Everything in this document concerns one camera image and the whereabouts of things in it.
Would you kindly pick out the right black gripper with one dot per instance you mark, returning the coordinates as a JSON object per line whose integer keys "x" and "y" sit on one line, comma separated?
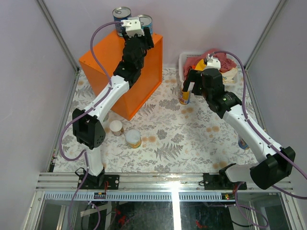
{"x": 193, "y": 75}

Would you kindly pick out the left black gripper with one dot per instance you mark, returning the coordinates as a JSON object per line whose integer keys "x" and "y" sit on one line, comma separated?
{"x": 143, "y": 40}

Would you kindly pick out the light blue soup can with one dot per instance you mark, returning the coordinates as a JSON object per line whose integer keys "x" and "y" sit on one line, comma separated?
{"x": 146, "y": 21}

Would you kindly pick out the dark blue tin can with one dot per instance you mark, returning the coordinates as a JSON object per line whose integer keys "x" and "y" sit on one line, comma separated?
{"x": 119, "y": 14}

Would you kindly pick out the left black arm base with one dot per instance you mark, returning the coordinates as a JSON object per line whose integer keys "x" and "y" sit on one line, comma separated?
{"x": 101, "y": 182}

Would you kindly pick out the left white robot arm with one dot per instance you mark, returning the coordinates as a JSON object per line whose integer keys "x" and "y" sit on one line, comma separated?
{"x": 87, "y": 123}

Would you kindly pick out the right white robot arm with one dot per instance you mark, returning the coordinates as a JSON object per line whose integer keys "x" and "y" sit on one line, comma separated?
{"x": 274, "y": 161}

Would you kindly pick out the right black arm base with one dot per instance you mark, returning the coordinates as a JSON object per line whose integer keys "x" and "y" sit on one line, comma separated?
{"x": 218, "y": 181}

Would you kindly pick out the yellow cloth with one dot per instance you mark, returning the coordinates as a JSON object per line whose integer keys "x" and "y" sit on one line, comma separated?
{"x": 200, "y": 66}

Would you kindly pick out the white plastic basket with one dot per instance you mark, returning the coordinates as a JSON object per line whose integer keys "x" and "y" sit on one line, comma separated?
{"x": 184, "y": 56}

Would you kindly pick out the tall yellow canister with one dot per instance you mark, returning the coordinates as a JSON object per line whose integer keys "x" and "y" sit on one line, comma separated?
{"x": 184, "y": 97}

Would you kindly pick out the pink cloth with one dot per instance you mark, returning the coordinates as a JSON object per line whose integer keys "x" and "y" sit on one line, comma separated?
{"x": 226, "y": 63}

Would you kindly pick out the cream printed cloth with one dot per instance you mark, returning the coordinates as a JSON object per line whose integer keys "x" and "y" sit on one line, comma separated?
{"x": 230, "y": 77}

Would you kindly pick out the orange box cabinet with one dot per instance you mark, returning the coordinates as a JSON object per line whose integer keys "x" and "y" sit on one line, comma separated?
{"x": 109, "y": 52}

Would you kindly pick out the blue cup white lid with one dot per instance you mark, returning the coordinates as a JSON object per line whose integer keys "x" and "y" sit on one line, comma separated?
{"x": 242, "y": 144}

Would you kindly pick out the yellow can white lid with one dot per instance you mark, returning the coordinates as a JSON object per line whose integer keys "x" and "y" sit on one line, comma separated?
{"x": 133, "y": 138}

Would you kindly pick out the small cup white lid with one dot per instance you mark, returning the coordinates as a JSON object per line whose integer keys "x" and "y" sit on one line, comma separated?
{"x": 116, "y": 128}

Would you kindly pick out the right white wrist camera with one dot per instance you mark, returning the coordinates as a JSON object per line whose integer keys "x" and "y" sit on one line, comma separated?
{"x": 212, "y": 62}

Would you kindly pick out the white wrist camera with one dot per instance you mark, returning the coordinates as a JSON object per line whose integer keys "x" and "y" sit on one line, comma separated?
{"x": 132, "y": 26}
{"x": 212, "y": 62}

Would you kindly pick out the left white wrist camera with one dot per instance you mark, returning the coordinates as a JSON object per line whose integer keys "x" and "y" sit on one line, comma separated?
{"x": 132, "y": 26}

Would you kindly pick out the aluminium front rail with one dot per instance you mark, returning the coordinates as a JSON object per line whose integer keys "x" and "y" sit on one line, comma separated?
{"x": 133, "y": 186}

